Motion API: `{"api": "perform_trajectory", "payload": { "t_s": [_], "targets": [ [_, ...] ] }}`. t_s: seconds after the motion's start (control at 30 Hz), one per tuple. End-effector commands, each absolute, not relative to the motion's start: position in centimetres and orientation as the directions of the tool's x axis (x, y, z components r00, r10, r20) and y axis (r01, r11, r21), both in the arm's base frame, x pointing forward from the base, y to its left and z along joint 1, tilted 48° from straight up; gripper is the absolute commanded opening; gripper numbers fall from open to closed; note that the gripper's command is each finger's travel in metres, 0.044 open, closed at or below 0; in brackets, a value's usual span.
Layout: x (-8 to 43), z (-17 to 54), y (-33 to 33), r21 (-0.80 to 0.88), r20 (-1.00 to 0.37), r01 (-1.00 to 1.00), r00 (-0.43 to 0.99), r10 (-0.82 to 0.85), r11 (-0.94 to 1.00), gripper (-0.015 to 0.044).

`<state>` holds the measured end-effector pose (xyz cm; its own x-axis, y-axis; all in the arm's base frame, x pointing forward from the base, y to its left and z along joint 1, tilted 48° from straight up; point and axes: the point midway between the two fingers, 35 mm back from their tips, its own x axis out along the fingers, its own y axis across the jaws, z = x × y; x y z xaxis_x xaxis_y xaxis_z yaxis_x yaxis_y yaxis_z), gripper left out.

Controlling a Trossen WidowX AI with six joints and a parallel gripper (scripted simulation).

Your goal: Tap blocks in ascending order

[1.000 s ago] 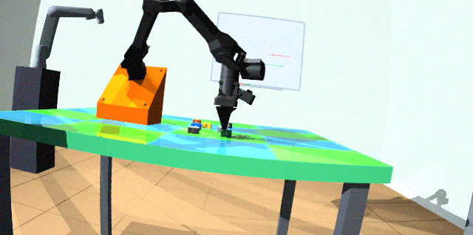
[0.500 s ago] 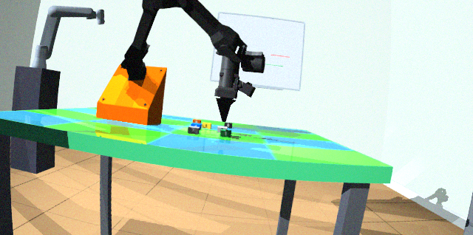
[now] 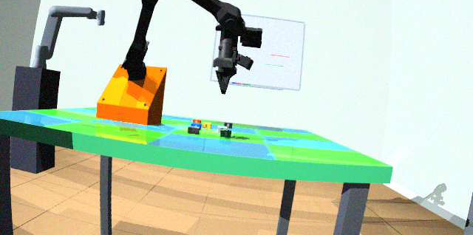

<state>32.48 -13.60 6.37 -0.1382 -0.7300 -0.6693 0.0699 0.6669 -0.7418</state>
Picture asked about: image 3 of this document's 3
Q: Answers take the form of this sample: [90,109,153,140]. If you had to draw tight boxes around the yellow block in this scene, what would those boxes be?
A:
[201,123,211,129]

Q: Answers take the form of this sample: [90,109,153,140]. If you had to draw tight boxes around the green block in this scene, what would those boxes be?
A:
[220,129,231,138]

